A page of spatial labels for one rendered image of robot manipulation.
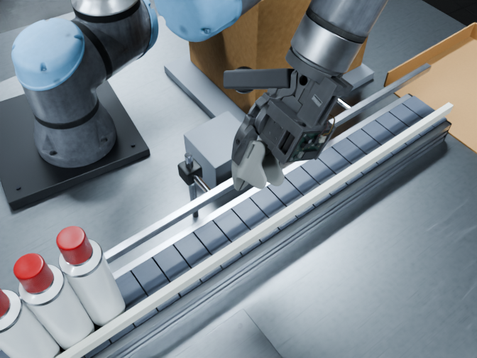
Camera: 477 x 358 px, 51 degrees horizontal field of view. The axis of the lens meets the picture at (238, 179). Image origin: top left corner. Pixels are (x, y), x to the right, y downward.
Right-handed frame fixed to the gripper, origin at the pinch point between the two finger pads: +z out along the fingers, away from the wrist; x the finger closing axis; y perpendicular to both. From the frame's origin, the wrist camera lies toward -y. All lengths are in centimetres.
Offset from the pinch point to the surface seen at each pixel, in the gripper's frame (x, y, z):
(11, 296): -29.2, 0.0, 13.3
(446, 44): 68, -13, -21
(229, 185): 3.2, -3.0, 4.3
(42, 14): 77, -216, 73
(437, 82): 61, -6, -14
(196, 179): 0.4, -7.3, 6.1
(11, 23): 63, -219, 81
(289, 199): 15.9, 0.3, 6.4
